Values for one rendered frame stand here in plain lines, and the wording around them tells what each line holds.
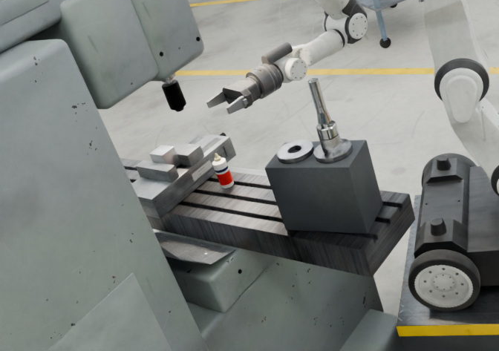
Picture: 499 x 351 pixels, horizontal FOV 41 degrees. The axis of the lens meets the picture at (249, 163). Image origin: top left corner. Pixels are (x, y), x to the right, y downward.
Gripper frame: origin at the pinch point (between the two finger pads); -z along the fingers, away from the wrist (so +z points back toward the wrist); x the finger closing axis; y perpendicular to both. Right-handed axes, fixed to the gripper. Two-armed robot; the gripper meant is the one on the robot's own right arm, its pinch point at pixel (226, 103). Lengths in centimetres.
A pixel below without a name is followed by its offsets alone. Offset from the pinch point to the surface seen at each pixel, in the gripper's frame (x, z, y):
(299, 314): 15, -9, 66
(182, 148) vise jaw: -14.1, -11.8, 11.6
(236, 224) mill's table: 20.3, -19.9, 22.6
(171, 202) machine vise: -5.5, -24.8, 20.8
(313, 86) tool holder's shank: 47.6, -3.0, -13.7
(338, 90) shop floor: -179, 177, 113
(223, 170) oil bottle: 2.4, -9.5, 16.5
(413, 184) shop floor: -55, 111, 113
